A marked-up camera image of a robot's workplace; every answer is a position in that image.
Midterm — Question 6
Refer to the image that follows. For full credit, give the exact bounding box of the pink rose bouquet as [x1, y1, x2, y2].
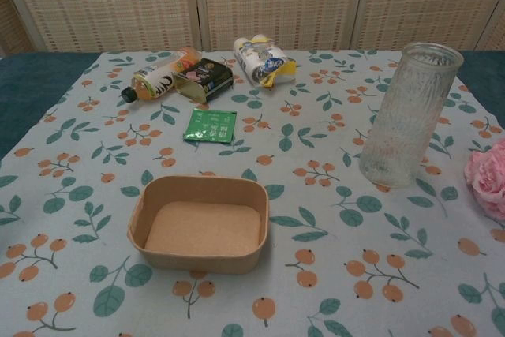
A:
[463, 142, 505, 220]

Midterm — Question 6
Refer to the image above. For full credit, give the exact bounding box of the textured clear glass vase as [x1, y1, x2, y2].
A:
[358, 42, 464, 189]

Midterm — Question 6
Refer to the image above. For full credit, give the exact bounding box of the green foil sachet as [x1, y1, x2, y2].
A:
[182, 108, 238, 144]

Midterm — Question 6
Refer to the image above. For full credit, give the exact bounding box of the black and gold tin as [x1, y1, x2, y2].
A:
[173, 58, 233, 104]

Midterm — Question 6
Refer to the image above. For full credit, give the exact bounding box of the pack of white bottles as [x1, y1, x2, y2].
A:
[232, 33, 297, 88]

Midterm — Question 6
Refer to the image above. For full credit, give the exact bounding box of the floral print tablecloth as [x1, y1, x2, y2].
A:
[0, 49, 505, 337]

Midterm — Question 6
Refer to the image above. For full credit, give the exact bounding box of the brown paper bowl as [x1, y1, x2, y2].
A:
[126, 175, 270, 275]

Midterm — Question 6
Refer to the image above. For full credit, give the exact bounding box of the amber drink bottle black cap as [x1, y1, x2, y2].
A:
[120, 47, 202, 103]

